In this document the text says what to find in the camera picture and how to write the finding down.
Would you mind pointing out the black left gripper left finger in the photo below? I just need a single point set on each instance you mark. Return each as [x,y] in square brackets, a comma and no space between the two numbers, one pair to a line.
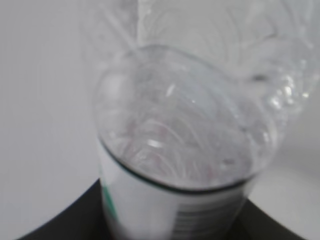
[82,220]

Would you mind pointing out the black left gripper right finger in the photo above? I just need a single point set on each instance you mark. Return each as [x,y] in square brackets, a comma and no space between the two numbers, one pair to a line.
[252,223]

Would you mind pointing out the clear plastic water bottle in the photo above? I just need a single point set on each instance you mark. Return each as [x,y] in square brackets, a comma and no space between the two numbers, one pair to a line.
[190,100]

